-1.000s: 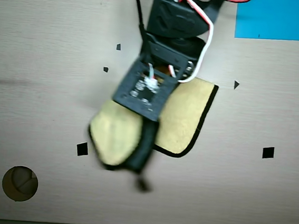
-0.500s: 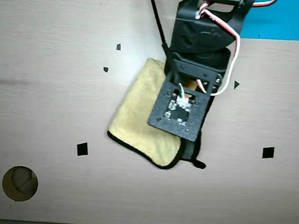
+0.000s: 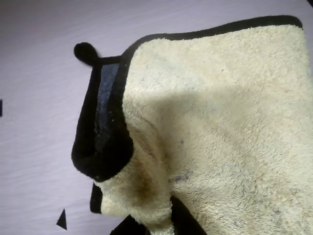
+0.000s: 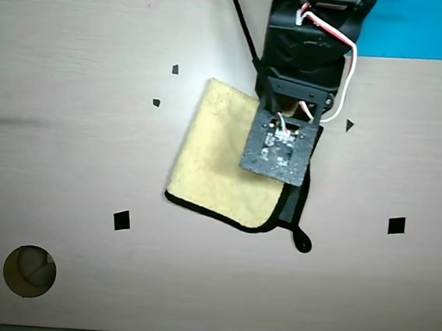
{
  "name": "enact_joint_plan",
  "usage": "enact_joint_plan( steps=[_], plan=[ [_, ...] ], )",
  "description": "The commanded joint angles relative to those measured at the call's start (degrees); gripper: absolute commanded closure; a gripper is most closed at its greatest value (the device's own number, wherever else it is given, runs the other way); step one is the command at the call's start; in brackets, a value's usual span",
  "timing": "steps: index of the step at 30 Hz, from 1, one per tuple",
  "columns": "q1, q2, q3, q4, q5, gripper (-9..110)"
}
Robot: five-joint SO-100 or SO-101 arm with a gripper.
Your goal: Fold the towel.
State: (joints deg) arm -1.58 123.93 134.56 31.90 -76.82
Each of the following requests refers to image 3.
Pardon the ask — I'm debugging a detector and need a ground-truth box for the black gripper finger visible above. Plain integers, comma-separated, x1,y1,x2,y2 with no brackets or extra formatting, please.
110,214,154,235
169,195,209,235

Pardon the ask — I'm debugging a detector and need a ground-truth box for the yellow towel with black trim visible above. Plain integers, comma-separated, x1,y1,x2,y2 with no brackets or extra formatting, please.
71,15,313,235

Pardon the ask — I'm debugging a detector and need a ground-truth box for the black triangle tape marker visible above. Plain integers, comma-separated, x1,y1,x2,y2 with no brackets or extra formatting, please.
56,208,68,231

